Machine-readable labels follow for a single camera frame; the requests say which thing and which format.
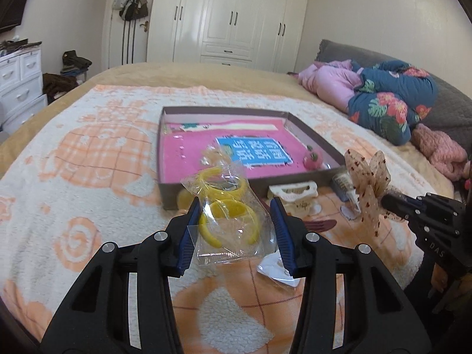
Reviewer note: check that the white door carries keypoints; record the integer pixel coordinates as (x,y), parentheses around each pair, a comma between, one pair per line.
(110,44)

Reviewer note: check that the blue hair accessory packet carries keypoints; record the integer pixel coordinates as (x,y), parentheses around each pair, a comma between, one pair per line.
(341,183)

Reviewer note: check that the pink pillow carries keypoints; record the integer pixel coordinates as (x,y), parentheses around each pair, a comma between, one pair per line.
(335,84)

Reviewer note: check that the amber hair clip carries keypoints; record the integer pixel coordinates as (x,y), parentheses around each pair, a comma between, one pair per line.
(183,200)

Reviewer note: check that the white chest of drawers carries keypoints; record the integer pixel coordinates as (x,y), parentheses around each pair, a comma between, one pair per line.
(20,84)

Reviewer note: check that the bed with tan sheet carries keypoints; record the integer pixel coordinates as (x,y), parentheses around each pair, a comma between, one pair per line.
(239,73)

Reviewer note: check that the pink strawberry hair clip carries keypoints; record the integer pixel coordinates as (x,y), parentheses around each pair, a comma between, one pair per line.
(313,159)

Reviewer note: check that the grey cardboard box pink inside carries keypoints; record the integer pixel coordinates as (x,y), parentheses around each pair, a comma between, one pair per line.
(191,155)

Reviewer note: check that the peach and white patterned blanket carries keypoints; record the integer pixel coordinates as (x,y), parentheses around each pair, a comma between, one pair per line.
(92,177)

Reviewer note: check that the dotted tulle bow hair clip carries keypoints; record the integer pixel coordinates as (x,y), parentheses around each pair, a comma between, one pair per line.
(368,191)

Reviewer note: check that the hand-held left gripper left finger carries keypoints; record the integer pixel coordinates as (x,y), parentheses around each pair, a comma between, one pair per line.
(191,228)

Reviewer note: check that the pink knitted garment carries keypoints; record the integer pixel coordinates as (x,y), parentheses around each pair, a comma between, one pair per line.
(438,147)

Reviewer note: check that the grey headboard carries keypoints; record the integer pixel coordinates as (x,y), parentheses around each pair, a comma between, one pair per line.
(450,107)

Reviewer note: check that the white wardrobe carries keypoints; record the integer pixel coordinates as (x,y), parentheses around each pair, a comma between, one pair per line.
(228,14)

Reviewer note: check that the white claw hair clip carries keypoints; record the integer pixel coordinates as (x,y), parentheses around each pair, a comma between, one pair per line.
(291,191)

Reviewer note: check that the blue floral quilt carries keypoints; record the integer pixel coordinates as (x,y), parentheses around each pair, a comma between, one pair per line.
(391,99)

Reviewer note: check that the white earring card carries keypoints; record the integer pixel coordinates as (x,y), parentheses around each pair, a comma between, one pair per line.
(274,269)

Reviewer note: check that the hanging handbags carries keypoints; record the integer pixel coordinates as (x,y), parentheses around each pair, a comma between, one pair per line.
(131,3)

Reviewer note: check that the clutter on chest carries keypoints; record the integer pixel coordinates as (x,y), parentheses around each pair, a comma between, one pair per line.
(14,45)

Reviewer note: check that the pile of dark clothes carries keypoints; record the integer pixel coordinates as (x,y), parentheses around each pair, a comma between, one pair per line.
(75,62)
(59,84)

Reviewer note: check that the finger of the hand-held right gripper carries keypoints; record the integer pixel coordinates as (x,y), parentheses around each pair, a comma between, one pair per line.
(409,200)
(392,204)

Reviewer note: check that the black wall television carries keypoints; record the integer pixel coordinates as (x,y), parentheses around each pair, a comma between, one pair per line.
(13,3)

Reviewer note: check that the dark red hair clip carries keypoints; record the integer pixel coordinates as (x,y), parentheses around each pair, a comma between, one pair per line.
(320,225)

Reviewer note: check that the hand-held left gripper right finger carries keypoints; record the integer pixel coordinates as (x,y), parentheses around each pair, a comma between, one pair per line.
(282,228)

